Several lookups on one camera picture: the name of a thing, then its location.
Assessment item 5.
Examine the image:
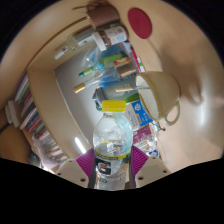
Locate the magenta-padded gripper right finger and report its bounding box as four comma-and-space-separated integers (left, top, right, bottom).
127, 144, 172, 190

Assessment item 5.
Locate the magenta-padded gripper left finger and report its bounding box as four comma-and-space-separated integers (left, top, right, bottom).
54, 147, 98, 190

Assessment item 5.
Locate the clear yellow-capped drink bottle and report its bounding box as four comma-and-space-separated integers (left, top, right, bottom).
92, 99, 134, 191

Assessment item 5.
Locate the white LED desk lamp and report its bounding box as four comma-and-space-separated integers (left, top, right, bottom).
74, 136, 87, 155

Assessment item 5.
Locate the slim bottle with gold cap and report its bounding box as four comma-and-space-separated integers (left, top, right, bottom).
73, 71, 111, 94

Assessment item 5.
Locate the wooden shelf unit with books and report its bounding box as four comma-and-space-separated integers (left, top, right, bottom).
4, 19, 111, 168

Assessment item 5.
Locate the slim bottle with green cap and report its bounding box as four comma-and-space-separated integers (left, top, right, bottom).
78, 54, 133, 78

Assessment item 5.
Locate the clear glass bottle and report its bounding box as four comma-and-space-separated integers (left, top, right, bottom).
53, 26, 101, 61

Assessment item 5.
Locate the brown jar with white lid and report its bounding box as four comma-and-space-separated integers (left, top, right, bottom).
92, 25, 130, 52

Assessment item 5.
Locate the flat round red coaster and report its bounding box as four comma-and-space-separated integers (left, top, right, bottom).
127, 7, 153, 40

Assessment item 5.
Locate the brown mug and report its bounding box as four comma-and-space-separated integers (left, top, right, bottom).
73, 1, 121, 31

